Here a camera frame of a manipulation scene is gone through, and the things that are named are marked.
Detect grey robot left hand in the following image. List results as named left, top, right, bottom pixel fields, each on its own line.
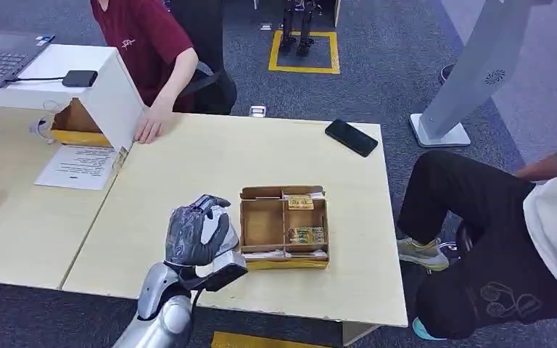
left=164, top=194, right=232, bottom=268

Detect person's left hand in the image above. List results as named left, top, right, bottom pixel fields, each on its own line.
left=133, top=97, right=175, bottom=146

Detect small card beside paper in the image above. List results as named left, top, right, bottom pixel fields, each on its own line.
left=112, top=146, right=130, bottom=172

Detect white desk riser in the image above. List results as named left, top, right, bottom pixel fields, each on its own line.
left=0, top=43, right=146, bottom=154

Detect wooden compartment box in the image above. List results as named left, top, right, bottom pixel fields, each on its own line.
left=238, top=184, right=331, bottom=271

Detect brown yellow cardboard box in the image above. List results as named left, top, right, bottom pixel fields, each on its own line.
left=49, top=98, right=113, bottom=149

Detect person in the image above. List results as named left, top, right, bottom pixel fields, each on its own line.
left=89, top=0, right=201, bottom=146
left=395, top=129, right=557, bottom=342

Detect black power adapter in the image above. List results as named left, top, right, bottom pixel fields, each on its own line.
left=61, top=69, right=99, bottom=89

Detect black office chair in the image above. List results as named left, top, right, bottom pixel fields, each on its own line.
left=165, top=0, right=239, bottom=117

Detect white printed paper sheet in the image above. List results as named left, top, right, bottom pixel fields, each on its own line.
left=34, top=144, right=118, bottom=191

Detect long white card stack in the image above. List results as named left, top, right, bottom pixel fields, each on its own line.
left=242, top=249, right=329, bottom=262

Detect small yellow printed card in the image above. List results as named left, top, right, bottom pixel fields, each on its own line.
left=287, top=194, right=315, bottom=211

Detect wide yellow printed card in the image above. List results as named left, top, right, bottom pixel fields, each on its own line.
left=287, top=225, right=326, bottom=245

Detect short white card stack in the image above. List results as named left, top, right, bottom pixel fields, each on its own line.
left=282, top=191, right=326, bottom=201

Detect green sneaker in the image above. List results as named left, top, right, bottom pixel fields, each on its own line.
left=395, top=236, right=450, bottom=273

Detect white kiosk stand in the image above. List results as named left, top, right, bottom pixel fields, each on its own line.
left=409, top=0, right=557, bottom=149

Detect black robot legs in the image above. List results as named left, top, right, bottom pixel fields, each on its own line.
left=278, top=0, right=319, bottom=58

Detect black smartphone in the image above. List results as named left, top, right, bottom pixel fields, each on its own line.
left=324, top=118, right=380, bottom=159

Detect teal soled sneaker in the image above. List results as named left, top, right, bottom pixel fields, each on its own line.
left=411, top=316, right=448, bottom=342

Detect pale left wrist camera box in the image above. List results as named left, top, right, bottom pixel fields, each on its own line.
left=206, top=249, right=249, bottom=293

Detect white coiled cable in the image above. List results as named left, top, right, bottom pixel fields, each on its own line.
left=29, top=112, right=59, bottom=145

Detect black adapter cable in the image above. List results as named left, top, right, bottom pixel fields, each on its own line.
left=5, top=75, right=65, bottom=85

